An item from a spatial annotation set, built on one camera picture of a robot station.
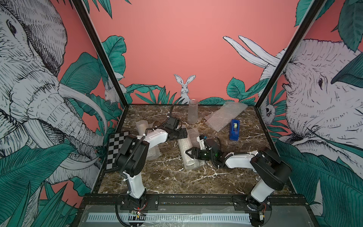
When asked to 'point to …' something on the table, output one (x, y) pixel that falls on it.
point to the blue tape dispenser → (235, 129)
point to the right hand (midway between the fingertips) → (187, 152)
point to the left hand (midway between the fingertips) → (183, 132)
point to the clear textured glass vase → (193, 111)
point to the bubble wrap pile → (185, 144)
